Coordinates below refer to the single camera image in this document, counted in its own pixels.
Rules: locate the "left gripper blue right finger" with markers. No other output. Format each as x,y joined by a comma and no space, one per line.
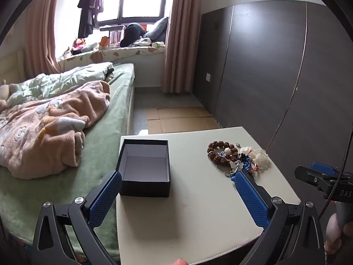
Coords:
255,197

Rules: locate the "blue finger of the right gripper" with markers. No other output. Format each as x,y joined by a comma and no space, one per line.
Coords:
325,169

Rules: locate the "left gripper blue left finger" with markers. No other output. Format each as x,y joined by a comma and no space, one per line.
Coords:
101,198

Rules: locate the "black open jewelry box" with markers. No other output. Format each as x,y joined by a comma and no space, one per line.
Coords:
145,168

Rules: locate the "person's right hand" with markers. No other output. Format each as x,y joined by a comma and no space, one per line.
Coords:
333,233

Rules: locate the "green bed sheet mattress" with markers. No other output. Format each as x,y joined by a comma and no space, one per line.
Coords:
21,200

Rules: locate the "pink fleece blanket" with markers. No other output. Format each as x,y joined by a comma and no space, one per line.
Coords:
45,137

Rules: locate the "dark wardrobe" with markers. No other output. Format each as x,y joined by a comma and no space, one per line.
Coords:
282,70

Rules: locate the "cardboard floor sheets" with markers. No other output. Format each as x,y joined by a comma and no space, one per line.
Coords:
174,120

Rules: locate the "green floral quilt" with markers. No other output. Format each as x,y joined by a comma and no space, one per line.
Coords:
46,86

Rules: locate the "plush toy on bed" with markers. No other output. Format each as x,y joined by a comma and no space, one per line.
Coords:
6,90

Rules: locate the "floral window seat cushion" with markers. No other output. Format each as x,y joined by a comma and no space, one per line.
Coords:
110,55

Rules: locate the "pink left curtain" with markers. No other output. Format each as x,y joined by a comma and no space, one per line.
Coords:
39,38

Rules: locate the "pink curtain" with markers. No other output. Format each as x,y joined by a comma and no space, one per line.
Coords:
39,38
181,45

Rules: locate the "black bag on sill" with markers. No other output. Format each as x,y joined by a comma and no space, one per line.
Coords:
132,33

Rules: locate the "grey pillow on sill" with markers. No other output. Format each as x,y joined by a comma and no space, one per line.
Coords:
158,33

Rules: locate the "dark hanging clothes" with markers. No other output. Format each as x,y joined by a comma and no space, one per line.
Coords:
89,16

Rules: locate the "pink right curtain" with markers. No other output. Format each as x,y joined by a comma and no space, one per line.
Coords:
181,45

